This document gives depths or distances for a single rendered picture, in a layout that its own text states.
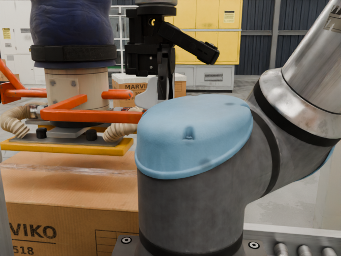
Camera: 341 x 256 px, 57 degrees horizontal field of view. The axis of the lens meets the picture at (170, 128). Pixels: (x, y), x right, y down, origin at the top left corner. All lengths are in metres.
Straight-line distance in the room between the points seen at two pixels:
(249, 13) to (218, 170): 11.24
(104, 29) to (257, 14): 10.77
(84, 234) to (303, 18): 11.45
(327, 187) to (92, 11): 1.66
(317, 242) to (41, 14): 1.24
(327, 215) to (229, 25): 6.50
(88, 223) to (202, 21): 7.48
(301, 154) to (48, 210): 0.64
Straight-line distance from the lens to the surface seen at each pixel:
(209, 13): 8.11
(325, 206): 2.13
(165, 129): 0.28
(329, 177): 2.05
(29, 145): 0.88
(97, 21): 0.84
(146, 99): 0.56
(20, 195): 0.92
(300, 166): 0.39
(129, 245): 0.50
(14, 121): 0.92
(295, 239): 1.41
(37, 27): 0.86
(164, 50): 0.55
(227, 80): 8.24
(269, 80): 0.38
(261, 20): 11.59
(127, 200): 0.81
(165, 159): 0.28
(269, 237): 1.39
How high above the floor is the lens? 1.33
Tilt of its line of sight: 16 degrees down
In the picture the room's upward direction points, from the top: straight up
